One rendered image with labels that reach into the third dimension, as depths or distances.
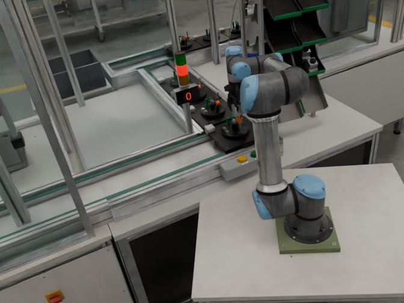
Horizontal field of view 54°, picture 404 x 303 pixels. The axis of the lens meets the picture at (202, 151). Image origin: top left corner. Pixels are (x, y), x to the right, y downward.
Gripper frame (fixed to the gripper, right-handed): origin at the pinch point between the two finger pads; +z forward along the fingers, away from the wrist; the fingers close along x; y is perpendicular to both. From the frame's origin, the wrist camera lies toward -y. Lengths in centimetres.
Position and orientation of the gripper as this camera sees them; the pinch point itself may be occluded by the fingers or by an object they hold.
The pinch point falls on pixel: (237, 115)
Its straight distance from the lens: 197.7
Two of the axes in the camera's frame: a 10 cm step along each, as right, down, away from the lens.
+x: 9.0, -3.4, 2.9
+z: 1.2, 8.1, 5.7
